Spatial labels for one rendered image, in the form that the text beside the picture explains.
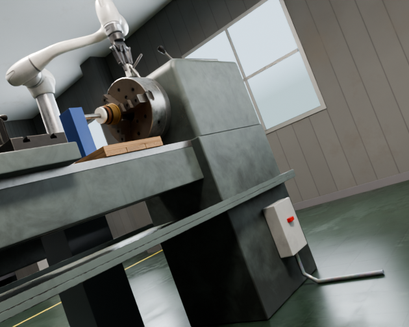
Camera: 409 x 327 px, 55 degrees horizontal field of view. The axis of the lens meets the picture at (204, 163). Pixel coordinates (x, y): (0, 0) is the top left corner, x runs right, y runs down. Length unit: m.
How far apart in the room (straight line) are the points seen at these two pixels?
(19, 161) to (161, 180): 0.60
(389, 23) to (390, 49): 0.25
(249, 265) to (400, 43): 3.02
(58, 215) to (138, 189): 0.34
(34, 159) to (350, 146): 3.65
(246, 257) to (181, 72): 0.89
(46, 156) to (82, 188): 0.18
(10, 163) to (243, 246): 1.04
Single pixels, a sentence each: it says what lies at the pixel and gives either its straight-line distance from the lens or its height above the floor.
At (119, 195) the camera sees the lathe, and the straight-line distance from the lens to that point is 1.44.
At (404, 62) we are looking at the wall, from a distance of 4.28.
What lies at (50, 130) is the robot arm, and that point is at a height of 1.25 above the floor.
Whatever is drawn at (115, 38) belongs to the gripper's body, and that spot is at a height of 1.52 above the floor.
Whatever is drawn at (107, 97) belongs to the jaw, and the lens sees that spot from 1.87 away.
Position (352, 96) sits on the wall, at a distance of 4.39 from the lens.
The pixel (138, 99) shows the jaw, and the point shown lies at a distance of 1.72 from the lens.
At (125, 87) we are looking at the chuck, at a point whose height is 1.18.
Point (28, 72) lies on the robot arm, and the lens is 2.34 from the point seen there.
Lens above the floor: 0.64
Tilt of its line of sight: 3 degrees up
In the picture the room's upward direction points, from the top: 21 degrees counter-clockwise
